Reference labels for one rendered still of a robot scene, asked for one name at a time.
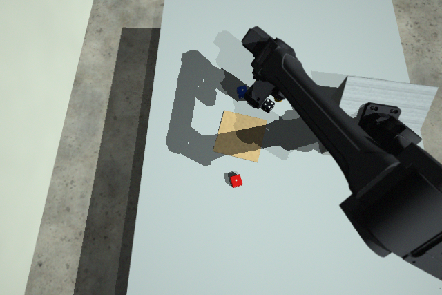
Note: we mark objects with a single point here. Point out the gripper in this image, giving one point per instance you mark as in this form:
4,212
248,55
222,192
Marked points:
277,98

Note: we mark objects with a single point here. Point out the red die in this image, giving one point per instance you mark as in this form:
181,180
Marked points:
236,181

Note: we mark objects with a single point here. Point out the black die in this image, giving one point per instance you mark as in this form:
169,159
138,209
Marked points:
268,105

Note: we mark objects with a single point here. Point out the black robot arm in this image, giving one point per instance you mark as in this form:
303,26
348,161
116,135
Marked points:
374,155

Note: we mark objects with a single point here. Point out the blue die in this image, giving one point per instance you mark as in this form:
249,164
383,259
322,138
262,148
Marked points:
241,91

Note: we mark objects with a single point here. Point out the tan flat mat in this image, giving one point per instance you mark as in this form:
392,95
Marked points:
240,136

